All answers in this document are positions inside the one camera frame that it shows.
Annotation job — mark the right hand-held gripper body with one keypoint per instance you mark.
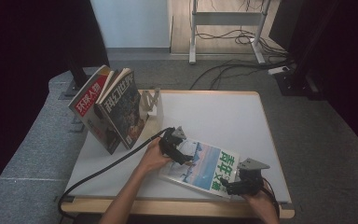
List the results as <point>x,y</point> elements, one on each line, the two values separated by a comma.
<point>250,177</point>

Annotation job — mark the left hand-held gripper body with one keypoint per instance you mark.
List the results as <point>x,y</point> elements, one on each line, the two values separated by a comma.
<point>171,143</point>

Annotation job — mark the white book with green title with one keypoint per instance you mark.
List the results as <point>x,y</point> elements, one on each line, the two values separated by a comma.
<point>205,165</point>

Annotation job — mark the beige expandable book rack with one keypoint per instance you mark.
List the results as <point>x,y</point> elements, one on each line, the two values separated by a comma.
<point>155,109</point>

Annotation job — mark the dark blue orange cover magazine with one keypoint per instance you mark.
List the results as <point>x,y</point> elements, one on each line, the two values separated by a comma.
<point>124,112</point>

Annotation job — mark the portrait magazine with red banner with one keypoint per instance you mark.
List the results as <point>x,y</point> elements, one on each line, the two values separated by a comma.
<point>88,99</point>

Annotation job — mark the person's left hand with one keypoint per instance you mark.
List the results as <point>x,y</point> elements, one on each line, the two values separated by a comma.
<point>154,157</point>

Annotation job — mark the person's right hand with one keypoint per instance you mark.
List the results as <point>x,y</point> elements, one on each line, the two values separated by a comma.
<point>261,202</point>

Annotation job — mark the black stand with wide base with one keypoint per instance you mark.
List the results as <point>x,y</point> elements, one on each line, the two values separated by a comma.
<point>295,84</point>

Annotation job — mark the white power strip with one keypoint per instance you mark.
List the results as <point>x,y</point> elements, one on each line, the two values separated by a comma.
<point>278,70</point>

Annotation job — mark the black stand with square base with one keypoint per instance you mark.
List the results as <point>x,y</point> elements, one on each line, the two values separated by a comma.
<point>76,74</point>

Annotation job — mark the black curtain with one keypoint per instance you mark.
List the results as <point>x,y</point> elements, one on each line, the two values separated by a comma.
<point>28,46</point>
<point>338,46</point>

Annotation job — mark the dark floor socket frame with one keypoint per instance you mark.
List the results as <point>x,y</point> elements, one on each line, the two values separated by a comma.
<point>74,123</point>

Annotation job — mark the white metal desk frame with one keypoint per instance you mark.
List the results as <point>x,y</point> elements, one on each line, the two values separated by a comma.
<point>227,18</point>

